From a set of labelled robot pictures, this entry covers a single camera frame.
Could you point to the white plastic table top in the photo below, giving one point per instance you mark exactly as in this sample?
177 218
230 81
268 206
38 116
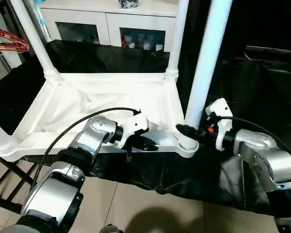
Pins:
111 97

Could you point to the white plastic table leg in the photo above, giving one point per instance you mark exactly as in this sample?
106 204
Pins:
0 138
178 36
208 60
34 36

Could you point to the black plastic mat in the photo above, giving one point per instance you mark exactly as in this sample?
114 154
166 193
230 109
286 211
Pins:
172 174

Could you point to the red bottle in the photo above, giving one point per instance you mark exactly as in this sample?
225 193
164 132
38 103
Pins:
124 41

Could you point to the black flat monitor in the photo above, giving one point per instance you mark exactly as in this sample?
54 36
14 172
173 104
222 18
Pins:
274 51

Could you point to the large black box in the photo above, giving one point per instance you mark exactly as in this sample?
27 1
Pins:
196 24

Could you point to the white cabinet with glass doors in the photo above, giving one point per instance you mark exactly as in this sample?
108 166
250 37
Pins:
106 17

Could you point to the black tangled bundle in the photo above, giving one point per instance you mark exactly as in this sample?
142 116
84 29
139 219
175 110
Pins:
129 3

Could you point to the small white box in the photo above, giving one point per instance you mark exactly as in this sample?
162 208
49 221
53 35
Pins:
11 60

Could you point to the grey curtain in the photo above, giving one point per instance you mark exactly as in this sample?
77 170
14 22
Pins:
21 21

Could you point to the black folding table frame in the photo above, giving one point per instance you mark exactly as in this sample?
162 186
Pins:
12 174

